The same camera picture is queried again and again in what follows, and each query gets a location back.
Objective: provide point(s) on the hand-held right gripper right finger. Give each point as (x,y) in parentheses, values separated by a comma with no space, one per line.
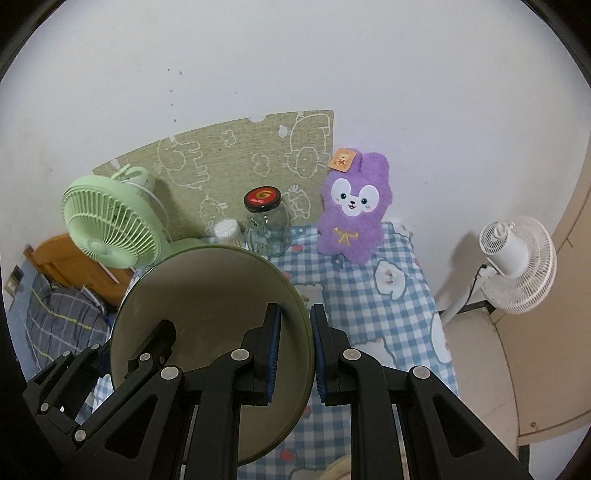
(316,350)

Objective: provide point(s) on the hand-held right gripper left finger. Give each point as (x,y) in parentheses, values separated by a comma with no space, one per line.
(275,341)

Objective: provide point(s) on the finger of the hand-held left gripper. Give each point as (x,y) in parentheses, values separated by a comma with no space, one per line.
(150,350)
(69,369)

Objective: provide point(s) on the olive green plate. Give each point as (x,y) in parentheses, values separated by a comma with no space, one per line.
(194,295)

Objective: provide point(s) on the grey plaid cloth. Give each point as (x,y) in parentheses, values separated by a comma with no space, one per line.
(60,318)

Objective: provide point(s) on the blue checked tablecloth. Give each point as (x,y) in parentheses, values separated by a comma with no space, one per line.
(369,314)

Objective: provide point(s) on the glass jar red lid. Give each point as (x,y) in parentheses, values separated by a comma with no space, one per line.
(268,235)

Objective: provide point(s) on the orange wooden chair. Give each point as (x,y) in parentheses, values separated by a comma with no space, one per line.
(60,258)

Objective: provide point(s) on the cotton swab container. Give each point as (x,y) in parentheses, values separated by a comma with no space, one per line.
(227,230)

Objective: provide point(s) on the purple plush bunny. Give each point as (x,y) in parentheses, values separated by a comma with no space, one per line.
(351,230)

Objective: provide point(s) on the green desk fan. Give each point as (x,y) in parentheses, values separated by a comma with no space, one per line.
(106,217)

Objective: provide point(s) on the white standing fan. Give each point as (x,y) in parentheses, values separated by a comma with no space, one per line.
(517,277)

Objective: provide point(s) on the wall socket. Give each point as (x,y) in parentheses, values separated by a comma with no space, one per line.
(14,281)

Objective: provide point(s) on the green woven wall mat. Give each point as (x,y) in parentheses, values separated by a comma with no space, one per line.
(231,161)

